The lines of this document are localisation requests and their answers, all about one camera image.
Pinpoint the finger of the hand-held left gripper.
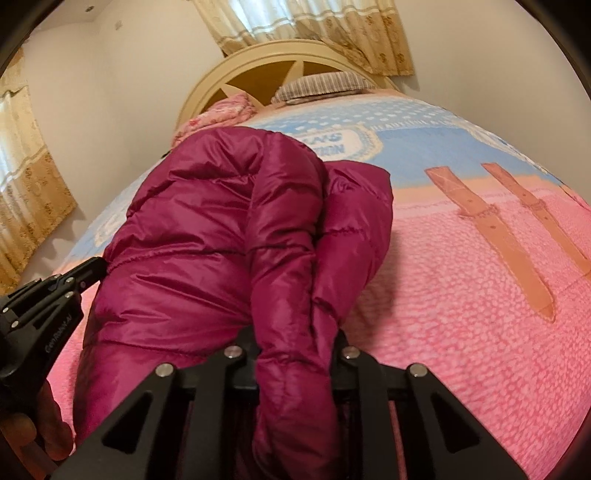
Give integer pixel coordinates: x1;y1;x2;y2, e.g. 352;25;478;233
9;290;84;328
28;257;108;296

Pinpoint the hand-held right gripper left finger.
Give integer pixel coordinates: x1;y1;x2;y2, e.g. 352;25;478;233
51;325;259;480

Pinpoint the folded pink floral blanket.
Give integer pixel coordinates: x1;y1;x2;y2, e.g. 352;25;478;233
172;92;257;146

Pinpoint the pink and blue printed blanket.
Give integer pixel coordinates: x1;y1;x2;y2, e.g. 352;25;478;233
46;90;591;480

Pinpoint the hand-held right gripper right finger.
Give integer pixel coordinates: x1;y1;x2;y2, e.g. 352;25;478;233
330;330;527;480

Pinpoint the person's left hand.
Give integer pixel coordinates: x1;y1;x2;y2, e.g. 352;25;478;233
0;376;75;476

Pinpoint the cream wooden headboard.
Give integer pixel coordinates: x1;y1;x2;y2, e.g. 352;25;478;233
177;39;398;139

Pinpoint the beige patterned window curtain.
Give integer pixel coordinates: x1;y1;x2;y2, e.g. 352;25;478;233
0;48;77;296
191;0;415;77

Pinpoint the grey striped pillow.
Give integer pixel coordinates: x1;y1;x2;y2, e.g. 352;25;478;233
271;71;380;106

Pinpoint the magenta puffer jacket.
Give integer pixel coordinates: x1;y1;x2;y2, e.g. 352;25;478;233
73;128;393;480

